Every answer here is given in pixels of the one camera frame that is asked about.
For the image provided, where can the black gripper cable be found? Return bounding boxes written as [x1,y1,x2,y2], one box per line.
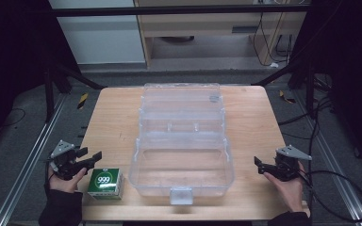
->
[296,169,362,223]

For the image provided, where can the yellow black tape strip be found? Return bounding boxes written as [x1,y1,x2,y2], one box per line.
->
[278,89,297,105]
[76,91,90,110]

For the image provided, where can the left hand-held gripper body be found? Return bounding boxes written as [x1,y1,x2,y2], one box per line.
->
[47,139,89,182]

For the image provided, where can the black floor cable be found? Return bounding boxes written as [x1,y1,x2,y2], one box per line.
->
[0,107,26,129]

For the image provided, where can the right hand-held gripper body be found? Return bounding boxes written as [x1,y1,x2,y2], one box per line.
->
[274,144,313,183]

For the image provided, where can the light wooden desk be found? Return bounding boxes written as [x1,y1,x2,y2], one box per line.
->
[133,0,308,69]

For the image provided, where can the clear plastic storage box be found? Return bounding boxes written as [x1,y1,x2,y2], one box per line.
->
[128,82,236,206]

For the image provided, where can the aluminium floor rail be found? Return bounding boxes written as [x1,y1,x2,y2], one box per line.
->
[295,90,362,226]
[0,93,68,226]

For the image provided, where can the white cabinet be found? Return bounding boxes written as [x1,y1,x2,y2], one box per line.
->
[47,0,146,66]

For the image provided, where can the person's left hand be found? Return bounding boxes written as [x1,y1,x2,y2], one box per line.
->
[47,167,89,194]

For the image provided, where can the black metal stand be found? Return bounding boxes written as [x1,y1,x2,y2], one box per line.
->
[42,60,106,123]
[252,59,317,119]

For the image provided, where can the person's right hand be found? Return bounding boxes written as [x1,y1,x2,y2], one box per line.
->
[262,160,307,215]

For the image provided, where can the black hanging cables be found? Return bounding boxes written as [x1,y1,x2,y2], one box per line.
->
[252,12,296,68]

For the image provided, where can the black metal crossbar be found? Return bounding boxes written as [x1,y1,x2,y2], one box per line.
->
[47,4,311,18]

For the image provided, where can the green and white box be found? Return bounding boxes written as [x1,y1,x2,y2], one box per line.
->
[86,168,126,202]

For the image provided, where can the black curtain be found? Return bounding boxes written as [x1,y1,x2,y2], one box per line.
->
[0,0,83,158]
[290,0,362,177]

